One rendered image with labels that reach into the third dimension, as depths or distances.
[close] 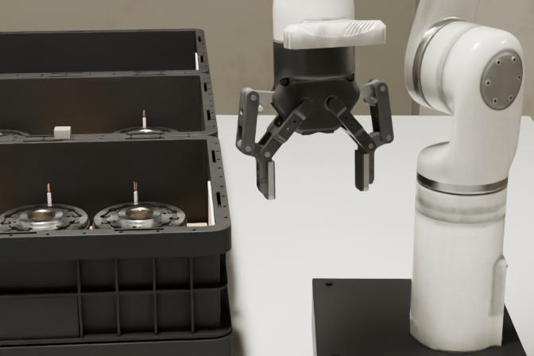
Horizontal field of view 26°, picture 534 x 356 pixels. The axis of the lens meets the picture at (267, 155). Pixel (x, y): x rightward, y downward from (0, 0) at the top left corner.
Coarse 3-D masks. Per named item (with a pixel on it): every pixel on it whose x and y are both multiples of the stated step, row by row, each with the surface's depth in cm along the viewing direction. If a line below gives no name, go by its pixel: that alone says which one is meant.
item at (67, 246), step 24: (0, 144) 130; (24, 144) 131; (48, 144) 131; (72, 144) 131; (96, 144) 131; (120, 144) 132; (144, 144) 132; (168, 144) 132; (216, 144) 130; (216, 168) 122; (216, 192) 115; (216, 216) 109; (0, 240) 104; (24, 240) 104; (48, 240) 104; (72, 240) 104; (96, 240) 105; (120, 240) 105; (144, 240) 105; (168, 240) 105; (192, 240) 105; (216, 240) 106
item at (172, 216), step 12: (120, 204) 131; (132, 204) 131; (144, 204) 131; (156, 204) 131; (168, 204) 131; (96, 216) 127; (108, 216) 128; (168, 216) 127; (180, 216) 127; (96, 228) 125; (108, 228) 124
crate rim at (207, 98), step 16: (0, 80) 159; (16, 80) 159; (32, 80) 159; (48, 80) 159; (64, 80) 159; (80, 80) 160; (96, 80) 160; (112, 80) 160; (208, 80) 158; (208, 96) 150; (208, 112) 144; (208, 128) 136
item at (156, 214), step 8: (128, 208) 128; (136, 208) 128; (144, 208) 128; (152, 208) 128; (120, 216) 126; (152, 216) 126; (160, 216) 127; (128, 224) 125; (136, 224) 125; (144, 224) 125
